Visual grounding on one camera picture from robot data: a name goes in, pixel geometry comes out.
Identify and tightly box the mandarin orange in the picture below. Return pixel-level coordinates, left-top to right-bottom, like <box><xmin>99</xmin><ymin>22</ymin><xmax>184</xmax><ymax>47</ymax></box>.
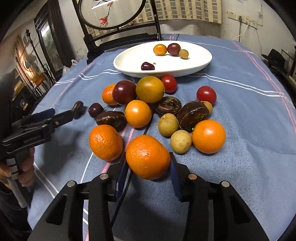
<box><xmin>89</xmin><ymin>125</ymin><xmax>123</xmax><ymax>162</ymax></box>

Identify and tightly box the large front orange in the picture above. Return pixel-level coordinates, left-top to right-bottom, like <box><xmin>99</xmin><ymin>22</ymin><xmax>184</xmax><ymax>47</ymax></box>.
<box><xmin>126</xmin><ymin>135</ymin><xmax>171</xmax><ymax>180</ymax></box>

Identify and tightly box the smooth orange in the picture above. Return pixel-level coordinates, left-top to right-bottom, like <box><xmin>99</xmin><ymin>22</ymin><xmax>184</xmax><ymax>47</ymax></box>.
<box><xmin>192</xmin><ymin>120</ymin><xmax>226</xmax><ymax>154</ymax></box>

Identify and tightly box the tan longan fruit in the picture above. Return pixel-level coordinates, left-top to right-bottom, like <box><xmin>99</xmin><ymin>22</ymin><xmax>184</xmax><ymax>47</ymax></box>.
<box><xmin>158</xmin><ymin>113</ymin><xmax>179</xmax><ymax>137</ymax></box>

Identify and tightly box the large dark chestnut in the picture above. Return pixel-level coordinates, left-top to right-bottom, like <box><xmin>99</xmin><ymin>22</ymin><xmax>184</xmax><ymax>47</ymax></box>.
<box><xmin>177</xmin><ymin>100</ymin><xmax>210</xmax><ymax>133</ymax></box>

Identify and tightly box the dark water chestnut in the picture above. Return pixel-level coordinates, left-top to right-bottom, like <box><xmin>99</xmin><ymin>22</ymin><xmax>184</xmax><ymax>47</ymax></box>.
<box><xmin>154</xmin><ymin>96</ymin><xmax>182</xmax><ymax>116</ymax></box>

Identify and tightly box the hidden small longan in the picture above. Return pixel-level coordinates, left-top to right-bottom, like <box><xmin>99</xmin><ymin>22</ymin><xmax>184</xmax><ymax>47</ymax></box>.
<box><xmin>202</xmin><ymin>101</ymin><xmax>213</xmax><ymax>115</ymax></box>

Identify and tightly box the large dark red plum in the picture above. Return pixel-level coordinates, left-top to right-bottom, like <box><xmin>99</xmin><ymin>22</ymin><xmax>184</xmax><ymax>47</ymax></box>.
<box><xmin>112</xmin><ymin>80</ymin><xmax>137</xmax><ymax>105</ymax></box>

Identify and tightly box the red cherry tomato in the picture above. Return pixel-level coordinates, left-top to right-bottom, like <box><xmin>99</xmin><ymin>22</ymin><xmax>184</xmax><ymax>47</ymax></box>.
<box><xmin>196</xmin><ymin>86</ymin><xmax>217</xmax><ymax>105</ymax></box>
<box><xmin>161</xmin><ymin>75</ymin><xmax>178</xmax><ymax>94</ymax></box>

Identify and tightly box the yellow orange round fruit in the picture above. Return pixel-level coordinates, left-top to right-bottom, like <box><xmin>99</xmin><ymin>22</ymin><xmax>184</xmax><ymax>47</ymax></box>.
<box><xmin>136</xmin><ymin>76</ymin><xmax>165</xmax><ymax>103</ymax></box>

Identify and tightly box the dark cherry with stem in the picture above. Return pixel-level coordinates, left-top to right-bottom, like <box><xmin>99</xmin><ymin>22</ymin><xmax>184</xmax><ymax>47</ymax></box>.
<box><xmin>141</xmin><ymin>62</ymin><xmax>155</xmax><ymax>71</ymax></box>

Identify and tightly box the small yellow longan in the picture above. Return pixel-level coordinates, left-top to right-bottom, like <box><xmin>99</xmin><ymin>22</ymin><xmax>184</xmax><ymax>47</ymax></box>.
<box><xmin>179</xmin><ymin>49</ymin><xmax>189</xmax><ymax>59</ymax></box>

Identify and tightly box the small back mandarin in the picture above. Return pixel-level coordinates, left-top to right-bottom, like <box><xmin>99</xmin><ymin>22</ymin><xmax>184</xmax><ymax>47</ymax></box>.
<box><xmin>101</xmin><ymin>83</ymin><xmax>117</xmax><ymax>106</ymax></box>

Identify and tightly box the orange tomato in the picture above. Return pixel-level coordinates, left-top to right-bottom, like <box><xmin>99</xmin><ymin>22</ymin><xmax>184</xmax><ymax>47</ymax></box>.
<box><xmin>125</xmin><ymin>100</ymin><xmax>152</xmax><ymax>128</ymax></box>

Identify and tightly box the person left hand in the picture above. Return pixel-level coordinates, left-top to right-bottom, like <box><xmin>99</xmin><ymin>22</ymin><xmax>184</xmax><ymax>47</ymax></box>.
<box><xmin>0</xmin><ymin>148</ymin><xmax>35</xmax><ymax>189</ymax></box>

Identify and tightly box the blue striped tablecloth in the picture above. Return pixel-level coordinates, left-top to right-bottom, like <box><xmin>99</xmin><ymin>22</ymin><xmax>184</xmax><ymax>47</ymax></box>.
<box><xmin>28</xmin><ymin>34</ymin><xmax>295</xmax><ymax>240</ymax></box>

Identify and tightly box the dark wooden cabinet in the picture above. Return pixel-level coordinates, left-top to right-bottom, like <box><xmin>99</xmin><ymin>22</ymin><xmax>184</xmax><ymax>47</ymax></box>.
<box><xmin>34</xmin><ymin>1</ymin><xmax>75</xmax><ymax>80</ymax></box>

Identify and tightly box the white round plate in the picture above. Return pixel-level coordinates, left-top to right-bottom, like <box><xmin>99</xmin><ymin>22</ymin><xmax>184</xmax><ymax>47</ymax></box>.
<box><xmin>113</xmin><ymin>40</ymin><xmax>213</xmax><ymax>78</ymax></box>

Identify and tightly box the black framed embroidery screen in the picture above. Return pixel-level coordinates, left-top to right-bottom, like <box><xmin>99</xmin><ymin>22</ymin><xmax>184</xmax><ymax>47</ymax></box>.
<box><xmin>72</xmin><ymin>1</ymin><xmax>162</xmax><ymax>64</ymax></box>

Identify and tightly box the yellow cherry tomato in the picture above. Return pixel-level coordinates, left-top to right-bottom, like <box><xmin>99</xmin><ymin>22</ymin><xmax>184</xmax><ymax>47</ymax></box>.
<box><xmin>153</xmin><ymin>44</ymin><xmax>167</xmax><ymax>56</ymax></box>

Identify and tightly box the wall power strip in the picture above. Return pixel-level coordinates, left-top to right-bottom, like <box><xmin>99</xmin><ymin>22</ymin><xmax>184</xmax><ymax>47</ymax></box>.
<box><xmin>227</xmin><ymin>11</ymin><xmax>258</xmax><ymax>29</ymax></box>

